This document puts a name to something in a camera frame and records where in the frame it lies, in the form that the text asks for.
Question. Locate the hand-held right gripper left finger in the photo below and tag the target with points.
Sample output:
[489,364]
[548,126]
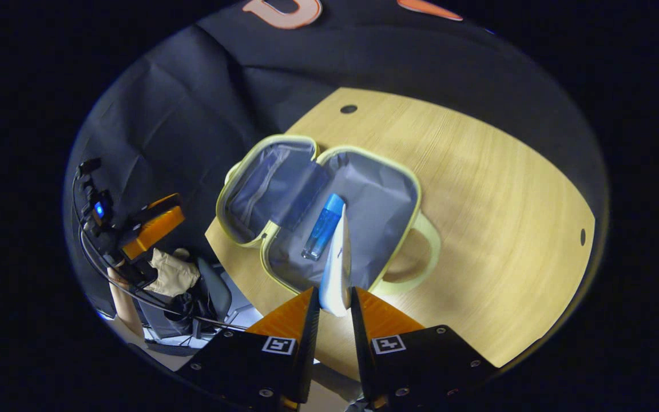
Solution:
[311,343]

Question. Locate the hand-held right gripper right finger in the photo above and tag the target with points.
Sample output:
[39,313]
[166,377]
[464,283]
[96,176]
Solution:
[361,343]

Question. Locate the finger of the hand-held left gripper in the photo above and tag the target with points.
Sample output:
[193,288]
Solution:
[161,201]
[155,232]

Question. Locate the white blue skin care tube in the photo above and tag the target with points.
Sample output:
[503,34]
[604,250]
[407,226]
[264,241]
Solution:
[335,274]

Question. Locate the blue skin care bottle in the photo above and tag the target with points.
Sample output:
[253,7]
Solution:
[324,226]

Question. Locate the small yellow suitcase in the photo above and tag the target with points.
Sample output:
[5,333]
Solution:
[375,206]

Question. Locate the beige cloth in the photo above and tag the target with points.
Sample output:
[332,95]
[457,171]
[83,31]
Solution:
[175,274]

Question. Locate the dark cloth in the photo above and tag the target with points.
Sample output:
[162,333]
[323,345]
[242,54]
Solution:
[189,306]

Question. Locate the black backdrop cloth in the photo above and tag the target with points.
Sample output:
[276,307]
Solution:
[192,86]

